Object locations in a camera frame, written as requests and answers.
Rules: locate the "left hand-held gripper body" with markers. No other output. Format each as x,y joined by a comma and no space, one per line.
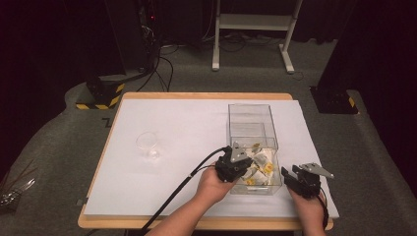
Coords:
231,167

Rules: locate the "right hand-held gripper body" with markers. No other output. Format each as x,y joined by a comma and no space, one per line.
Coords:
308,185

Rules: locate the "pile of tea bag packets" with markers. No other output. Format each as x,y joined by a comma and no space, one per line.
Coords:
262,165

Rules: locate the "clear acrylic drawer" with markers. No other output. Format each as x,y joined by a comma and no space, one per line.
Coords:
262,190

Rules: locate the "person's right hand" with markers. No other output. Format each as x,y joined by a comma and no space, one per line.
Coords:
308,209

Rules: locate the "person's left hand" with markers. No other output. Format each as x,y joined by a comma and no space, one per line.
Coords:
211,188

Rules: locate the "white table mat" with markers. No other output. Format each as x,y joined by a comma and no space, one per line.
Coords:
157,183

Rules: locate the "wooden table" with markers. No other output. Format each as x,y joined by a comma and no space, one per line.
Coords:
203,95

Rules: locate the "clear plastic cup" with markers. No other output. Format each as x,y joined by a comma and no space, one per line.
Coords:
147,144

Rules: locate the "black yellow striped stand base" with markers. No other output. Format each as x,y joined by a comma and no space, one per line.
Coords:
113,95

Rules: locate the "white metal stand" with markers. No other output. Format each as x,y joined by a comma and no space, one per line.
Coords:
255,22

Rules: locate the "black equipment rack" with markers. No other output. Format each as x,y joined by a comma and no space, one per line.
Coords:
134,36

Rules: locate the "metal tripod legs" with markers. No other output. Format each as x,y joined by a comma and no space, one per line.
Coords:
16,193

